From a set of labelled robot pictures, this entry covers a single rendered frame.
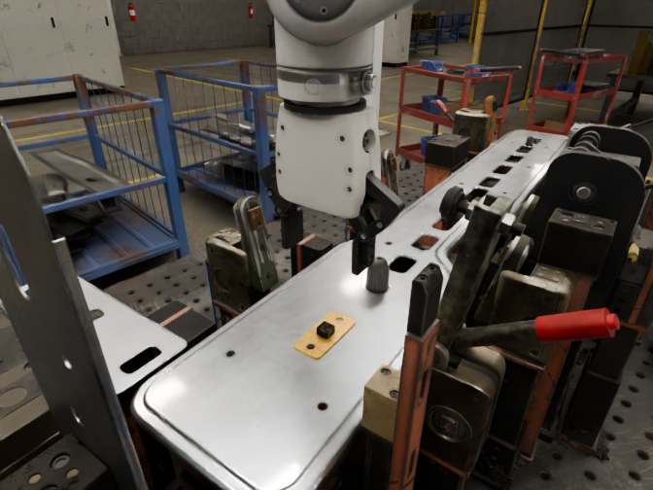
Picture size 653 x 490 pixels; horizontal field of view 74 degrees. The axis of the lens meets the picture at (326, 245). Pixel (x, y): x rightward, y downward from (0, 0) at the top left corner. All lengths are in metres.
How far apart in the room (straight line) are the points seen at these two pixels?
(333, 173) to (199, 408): 0.26
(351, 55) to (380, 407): 0.29
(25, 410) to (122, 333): 0.17
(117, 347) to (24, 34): 7.89
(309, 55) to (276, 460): 0.34
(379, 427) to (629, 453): 0.59
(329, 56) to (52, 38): 8.13
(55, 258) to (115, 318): 0.40
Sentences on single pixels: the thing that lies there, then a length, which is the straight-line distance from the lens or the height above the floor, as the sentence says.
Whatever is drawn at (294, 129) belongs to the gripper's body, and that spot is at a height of 1.25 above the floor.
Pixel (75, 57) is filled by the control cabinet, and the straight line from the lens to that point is 8.54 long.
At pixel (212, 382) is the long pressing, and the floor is 1.00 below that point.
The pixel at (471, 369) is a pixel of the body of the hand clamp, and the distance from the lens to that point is 0.45.
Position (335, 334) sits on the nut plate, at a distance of 0.53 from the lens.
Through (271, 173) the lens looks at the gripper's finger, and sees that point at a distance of 0.47.
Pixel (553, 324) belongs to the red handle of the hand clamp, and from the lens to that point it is 0.39.
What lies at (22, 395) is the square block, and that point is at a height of 1.06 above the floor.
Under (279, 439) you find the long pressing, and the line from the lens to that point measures 0.44.
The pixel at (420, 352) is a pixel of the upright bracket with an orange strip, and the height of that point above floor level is 1.14.
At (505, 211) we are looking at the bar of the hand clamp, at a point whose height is 1.21.
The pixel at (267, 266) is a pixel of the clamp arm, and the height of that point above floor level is 1.02.
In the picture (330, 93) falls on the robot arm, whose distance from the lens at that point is 0.37.
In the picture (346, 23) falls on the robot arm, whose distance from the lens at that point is 0.30.
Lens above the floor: 1.35
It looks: 29 degrees down
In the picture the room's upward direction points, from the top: straight up
